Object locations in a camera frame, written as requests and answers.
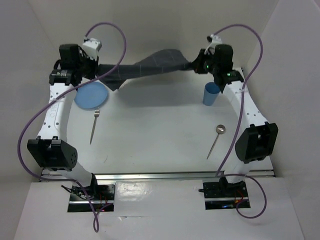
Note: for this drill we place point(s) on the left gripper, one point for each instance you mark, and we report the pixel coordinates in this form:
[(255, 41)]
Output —
[(94, 63)]

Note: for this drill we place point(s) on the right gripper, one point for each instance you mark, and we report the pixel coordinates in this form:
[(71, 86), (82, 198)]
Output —
[(197, 63)]

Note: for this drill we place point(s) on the blue plastic plate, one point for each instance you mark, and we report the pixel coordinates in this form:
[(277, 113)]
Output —
[(91, 96)]

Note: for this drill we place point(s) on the dark grey checked cloth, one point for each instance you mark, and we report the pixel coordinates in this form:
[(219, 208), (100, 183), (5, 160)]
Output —
[(161, 62)]

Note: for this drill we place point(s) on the metal fork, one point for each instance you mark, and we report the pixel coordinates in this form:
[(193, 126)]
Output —
[(96, 115)]

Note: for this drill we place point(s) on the metal spoon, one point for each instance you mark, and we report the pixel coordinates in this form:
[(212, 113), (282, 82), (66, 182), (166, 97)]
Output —
[(220, 130)]

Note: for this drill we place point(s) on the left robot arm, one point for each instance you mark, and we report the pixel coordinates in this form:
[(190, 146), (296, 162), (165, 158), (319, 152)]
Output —
[(50, 148)]

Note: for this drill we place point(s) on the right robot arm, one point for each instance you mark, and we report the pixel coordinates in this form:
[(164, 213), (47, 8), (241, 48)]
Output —
[(256, 136)]

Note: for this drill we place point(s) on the blue plastic cup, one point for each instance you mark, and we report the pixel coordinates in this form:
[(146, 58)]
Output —
[(211, 92)]

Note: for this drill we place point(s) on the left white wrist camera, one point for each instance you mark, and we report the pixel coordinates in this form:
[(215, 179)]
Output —
[(91, 47)]

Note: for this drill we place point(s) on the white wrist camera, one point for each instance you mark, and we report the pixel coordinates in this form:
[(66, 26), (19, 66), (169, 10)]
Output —
[(213, 40), (91, 47)]

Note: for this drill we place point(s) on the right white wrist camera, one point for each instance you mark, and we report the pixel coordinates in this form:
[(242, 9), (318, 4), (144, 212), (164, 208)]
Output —
[(213, 40)]

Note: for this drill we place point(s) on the aluminium table frame rail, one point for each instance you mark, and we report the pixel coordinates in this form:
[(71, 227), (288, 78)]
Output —
[(209, 176)]

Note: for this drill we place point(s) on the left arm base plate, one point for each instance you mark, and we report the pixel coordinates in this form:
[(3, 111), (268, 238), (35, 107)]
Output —
[(102, 200)]

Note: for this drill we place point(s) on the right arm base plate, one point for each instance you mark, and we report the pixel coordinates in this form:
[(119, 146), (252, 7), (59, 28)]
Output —
[(222, 196)]

